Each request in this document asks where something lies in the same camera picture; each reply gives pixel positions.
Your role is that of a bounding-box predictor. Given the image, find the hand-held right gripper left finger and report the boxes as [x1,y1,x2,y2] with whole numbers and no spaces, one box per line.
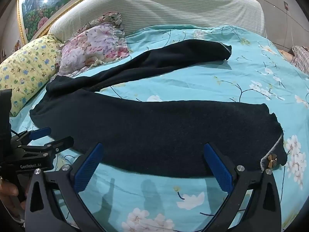
[24,142,105,232]

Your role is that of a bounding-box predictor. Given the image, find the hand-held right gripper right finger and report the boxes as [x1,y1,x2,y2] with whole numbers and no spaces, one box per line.
[203,143,282,232]

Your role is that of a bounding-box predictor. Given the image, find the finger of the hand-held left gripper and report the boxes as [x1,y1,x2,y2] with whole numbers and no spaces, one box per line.
[11,127,52,148]
[17,136,74,155]

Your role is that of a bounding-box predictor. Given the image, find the black pants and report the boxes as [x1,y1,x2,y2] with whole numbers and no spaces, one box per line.
[29,39,288,178]

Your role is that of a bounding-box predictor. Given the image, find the person's left hand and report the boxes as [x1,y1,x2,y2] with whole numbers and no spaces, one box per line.
[0,177,26,223]

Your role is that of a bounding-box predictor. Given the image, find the yellow printed pillow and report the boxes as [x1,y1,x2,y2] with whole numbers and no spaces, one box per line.
[0,35,64,117]

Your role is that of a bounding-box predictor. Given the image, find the teal floral bed sheet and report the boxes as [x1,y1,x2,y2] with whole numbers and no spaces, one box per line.
[10,24,309,232]

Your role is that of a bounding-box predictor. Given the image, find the pink floral ruffled pillow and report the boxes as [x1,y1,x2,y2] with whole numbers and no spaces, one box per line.
[56,12,132,78]

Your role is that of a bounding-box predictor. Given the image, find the gold framed landscape painting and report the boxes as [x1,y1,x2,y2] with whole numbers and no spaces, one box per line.
[17,0,145,44]

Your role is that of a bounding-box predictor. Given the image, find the plaid cloth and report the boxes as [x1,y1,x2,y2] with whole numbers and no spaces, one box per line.
[278,45,309,76]

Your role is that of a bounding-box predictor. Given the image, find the striped padded headboard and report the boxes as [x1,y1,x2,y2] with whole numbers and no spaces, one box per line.
[48,0,267,43]

